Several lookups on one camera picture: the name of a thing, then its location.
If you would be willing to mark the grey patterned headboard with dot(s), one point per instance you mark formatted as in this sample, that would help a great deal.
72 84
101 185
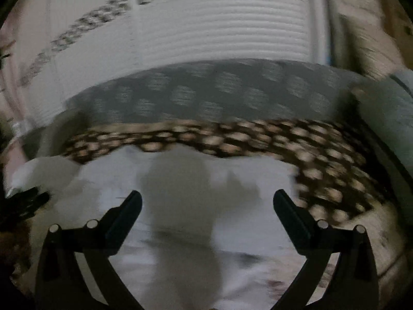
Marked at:
226 90

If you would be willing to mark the grey striped quilt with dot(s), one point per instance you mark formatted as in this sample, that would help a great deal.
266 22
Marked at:
387 109

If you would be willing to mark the cream rolled bedding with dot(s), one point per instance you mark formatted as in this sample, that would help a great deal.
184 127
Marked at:
364 32

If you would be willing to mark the brown floral blanket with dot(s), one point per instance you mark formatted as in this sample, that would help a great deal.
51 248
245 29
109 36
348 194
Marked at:
322 168

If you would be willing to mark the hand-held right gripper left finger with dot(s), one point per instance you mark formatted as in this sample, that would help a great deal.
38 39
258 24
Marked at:
127 211

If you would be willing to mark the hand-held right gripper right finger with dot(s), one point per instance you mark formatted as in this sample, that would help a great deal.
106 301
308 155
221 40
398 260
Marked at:
287 211

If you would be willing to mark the white louvred wardrobe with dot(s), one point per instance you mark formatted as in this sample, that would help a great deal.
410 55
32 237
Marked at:
209 29

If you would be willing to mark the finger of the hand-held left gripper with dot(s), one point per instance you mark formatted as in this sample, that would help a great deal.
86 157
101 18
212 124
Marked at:
29 201

